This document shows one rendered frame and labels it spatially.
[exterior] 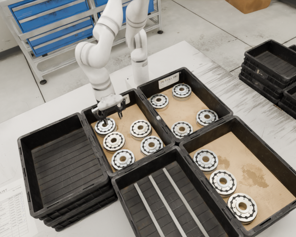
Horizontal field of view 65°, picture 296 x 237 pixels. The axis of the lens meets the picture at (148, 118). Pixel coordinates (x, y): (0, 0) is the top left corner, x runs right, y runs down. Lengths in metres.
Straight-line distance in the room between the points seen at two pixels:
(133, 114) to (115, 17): 0.56
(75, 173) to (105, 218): 0.24
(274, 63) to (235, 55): 0.93
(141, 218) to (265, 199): 0.47
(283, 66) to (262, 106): 0.73
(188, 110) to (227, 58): 1.81
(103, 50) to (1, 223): 0.92
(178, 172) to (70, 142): 0.54
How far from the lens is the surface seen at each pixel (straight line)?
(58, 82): 2.94
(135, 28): 1.09
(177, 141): 0.97
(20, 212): 1.29
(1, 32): 3.66
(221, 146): 1.09
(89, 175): 1.07
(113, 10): 0.80
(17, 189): 1.35
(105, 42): 0.75
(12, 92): 3.13
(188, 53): 1.78
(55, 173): 1.13
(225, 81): 1.57
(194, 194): 0.98
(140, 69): 1.33
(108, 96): 0.83
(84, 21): 2.85
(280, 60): 2.19
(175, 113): 1.19
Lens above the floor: 1.74
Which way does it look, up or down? 50 degrees down
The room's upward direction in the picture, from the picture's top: 9 degrees counter-clockwise
